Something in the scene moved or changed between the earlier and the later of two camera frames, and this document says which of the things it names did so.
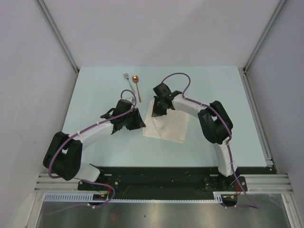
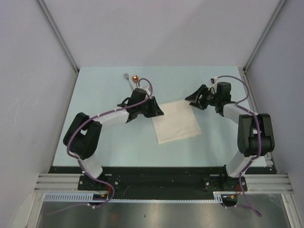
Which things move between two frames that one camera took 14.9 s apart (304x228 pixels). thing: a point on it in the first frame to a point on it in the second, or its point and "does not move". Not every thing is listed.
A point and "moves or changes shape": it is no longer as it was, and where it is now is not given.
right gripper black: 156,112 to 194,98
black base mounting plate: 198,179 does not move
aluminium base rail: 255,183 does not move
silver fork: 127,76 does not move
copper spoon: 135,79 does not move
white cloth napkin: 171,126 moves or changes shape
